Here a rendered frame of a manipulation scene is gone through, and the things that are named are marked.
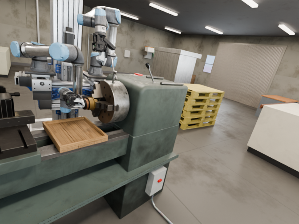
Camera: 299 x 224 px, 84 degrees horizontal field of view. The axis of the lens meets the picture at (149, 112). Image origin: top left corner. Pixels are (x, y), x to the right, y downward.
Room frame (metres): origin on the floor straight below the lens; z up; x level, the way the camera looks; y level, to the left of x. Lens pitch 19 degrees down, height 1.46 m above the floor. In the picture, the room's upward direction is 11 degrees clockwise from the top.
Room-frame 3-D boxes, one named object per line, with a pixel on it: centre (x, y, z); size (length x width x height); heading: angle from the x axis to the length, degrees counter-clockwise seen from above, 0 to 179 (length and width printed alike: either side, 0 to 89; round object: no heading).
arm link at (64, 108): (1.22, 0.65, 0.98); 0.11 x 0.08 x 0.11; 162
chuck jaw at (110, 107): (1.06, 0.30, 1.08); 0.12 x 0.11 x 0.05; 47
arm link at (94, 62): (1.77, 0.64, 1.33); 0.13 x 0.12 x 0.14; 96
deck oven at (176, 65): (6.48, -0.60, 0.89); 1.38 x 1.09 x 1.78; 40
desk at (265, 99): (6.29, -4.73, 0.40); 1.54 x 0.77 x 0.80; 128
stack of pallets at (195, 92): (4.19, -1.05, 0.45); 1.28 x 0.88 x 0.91; 129
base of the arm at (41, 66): (1.46, 1.03, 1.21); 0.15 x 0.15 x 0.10
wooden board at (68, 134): (1.00, 0.48, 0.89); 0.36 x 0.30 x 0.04; 47
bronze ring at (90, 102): (1.07, 0.41, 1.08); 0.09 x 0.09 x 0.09; 48
